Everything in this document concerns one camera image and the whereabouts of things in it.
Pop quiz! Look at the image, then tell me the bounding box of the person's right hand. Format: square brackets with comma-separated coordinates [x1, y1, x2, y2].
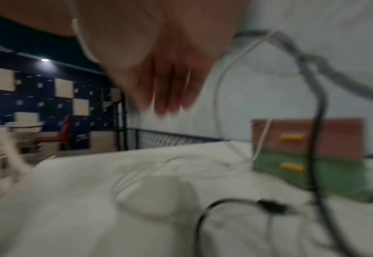
[0, 0, 250, 119]

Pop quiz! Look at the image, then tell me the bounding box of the red chair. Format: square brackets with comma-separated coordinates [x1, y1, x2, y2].
[35, 115, 73, 152]

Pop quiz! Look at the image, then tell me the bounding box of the white round table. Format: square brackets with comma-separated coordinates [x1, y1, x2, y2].
[0, 121, 44, 149]

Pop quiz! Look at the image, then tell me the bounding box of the white charger adapter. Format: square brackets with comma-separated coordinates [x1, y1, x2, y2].
[138, 175, 203, 219]

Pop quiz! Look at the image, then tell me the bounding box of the white bed sheet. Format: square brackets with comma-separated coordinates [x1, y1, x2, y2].
[0, 140, 373, 257]

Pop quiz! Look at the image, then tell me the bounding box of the brown and green drawer box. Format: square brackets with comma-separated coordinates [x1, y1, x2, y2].
[251, 117, 373, 202]

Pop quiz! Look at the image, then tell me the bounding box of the white cable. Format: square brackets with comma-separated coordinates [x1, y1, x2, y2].
[214, 29, 279, 174]

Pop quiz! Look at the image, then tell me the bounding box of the black metal bed rail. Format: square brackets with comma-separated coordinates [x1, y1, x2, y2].
[125, 127, 235, 152]

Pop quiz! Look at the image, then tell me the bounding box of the long black cable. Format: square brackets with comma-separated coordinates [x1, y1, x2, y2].
[297, 55, 347, 257]

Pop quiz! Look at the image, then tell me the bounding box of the grey cable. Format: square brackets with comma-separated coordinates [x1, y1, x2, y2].
[234, 29, 373, 101]

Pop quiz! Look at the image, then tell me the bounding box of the black cable with plug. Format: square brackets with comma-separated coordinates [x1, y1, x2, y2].
[195, 198, 298, 257]

